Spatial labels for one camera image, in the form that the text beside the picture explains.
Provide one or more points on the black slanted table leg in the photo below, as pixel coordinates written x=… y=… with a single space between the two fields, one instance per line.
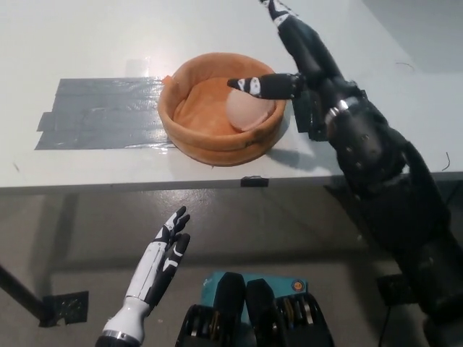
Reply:
x=21 y=292

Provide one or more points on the robot torso black teal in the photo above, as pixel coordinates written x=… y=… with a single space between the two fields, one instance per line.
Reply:
x=260 y=314

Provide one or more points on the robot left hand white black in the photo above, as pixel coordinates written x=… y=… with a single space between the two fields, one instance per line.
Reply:
x=159 y=267

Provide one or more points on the black tape square patch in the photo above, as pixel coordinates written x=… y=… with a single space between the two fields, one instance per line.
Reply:
x=303 y=115

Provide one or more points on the orange soft round basket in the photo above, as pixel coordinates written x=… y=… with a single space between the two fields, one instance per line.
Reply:
x=202 y=108

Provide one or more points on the grey duct tape patch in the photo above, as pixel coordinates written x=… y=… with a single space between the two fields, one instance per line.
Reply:
x=105 y=115

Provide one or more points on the pale pink plush dumpling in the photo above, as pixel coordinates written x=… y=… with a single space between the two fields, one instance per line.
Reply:
x=246 y=112

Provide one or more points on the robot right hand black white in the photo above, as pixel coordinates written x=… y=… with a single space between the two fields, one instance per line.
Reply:
x=311 y=54

